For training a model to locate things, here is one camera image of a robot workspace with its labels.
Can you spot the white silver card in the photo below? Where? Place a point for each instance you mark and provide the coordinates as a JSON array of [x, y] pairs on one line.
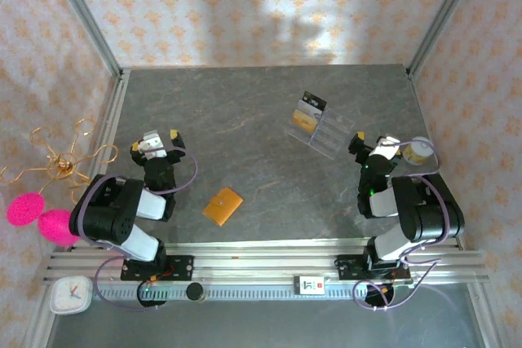
[[306, 107]]

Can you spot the aluminium frame post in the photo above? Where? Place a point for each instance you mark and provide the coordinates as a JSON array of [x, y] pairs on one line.
[[441, 18], [89, 22]]

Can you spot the black round knob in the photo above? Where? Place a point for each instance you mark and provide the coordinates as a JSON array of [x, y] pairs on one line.
[[195, 292]]

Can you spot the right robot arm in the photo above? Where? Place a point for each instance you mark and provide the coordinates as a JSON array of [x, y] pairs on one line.
[[428, 217]]

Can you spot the orange leather card holder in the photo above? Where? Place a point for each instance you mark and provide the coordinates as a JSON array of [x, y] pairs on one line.
[[222, 206]]

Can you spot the clear acrylic card stand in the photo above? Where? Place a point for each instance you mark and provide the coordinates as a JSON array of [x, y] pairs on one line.
[[330, 132]]

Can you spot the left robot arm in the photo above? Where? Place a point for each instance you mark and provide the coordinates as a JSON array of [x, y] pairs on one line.
[[102, 217]]

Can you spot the white label tag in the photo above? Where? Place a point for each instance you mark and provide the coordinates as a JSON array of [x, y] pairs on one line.
[[310, 285]]

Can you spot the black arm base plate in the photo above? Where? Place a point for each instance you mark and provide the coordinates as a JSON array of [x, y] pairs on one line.
[[346, 267], [183, 267]]

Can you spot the white square clock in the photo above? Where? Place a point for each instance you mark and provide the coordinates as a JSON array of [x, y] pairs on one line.
[[70, 296]]

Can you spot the black VIP card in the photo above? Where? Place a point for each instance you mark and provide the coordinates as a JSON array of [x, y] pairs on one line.
[[317, 100]]

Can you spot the gold card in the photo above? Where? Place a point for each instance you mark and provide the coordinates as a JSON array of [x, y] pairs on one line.
[[305, 120]]

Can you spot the small yellow white jar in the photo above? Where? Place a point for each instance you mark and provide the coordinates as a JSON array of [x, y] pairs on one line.
[[418, 151]]

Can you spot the aluminium side rail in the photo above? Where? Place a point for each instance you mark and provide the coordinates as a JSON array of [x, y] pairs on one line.
[[110, 128]]

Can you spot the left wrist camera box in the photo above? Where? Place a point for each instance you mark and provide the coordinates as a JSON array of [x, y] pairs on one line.
[[153, 144]]

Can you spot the aluminium mounting rail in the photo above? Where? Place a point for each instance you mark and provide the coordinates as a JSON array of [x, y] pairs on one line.
[[265, 262]]

